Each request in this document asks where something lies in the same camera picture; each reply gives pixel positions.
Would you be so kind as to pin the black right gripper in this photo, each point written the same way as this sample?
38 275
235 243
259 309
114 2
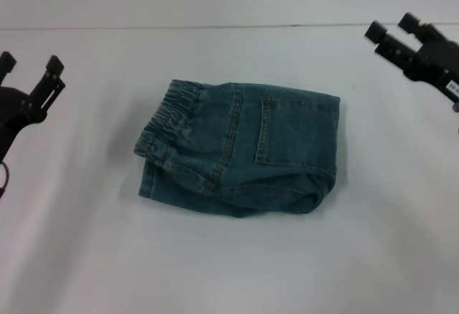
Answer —
437 66

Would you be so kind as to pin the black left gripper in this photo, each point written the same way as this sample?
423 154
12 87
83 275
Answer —
14 113

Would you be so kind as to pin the blue denim shorts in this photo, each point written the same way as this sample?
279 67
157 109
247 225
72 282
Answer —
244 149

